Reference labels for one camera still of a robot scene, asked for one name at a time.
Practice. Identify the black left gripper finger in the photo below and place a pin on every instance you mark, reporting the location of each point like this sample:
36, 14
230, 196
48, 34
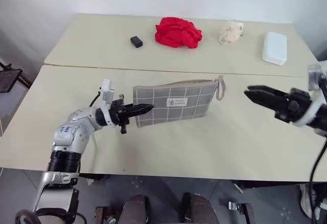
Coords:
140, 107
139, 113

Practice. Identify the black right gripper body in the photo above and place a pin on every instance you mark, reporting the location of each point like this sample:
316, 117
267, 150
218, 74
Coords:
293, 106

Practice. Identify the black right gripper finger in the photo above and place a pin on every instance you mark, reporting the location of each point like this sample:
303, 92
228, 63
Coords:
263, 101
268, 91

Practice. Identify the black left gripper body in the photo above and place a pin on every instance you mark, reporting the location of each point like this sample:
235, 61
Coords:
119, 112

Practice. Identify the grey plaid zip pouch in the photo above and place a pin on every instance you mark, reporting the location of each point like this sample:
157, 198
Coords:
176, 103

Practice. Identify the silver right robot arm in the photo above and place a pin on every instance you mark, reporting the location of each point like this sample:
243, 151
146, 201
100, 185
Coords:
319, 121

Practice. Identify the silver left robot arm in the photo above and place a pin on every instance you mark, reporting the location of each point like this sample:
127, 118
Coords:
76, 134

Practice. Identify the white rectangular box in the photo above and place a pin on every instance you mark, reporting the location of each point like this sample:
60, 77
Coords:
274, 47

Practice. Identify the small black box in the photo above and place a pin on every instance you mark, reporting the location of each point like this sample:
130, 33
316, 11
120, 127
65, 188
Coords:
136, 41

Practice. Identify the crumpled red cloth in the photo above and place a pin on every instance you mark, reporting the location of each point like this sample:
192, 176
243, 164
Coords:
177, 32

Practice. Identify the white sneaker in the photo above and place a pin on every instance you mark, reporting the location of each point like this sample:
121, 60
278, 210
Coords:
306, 201

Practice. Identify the dark rounded shape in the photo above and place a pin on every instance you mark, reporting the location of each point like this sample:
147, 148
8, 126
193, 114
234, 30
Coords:
135, 210
196, 208

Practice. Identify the black metal rack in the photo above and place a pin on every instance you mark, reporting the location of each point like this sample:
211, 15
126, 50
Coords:
10, 77

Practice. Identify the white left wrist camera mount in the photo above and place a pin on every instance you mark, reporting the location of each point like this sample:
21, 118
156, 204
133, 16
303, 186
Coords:
107, 90

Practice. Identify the brown metal base frame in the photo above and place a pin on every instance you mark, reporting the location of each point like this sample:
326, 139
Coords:
102, 215

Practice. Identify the metal caster bracket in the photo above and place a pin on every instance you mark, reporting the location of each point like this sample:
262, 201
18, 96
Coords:
238, 208

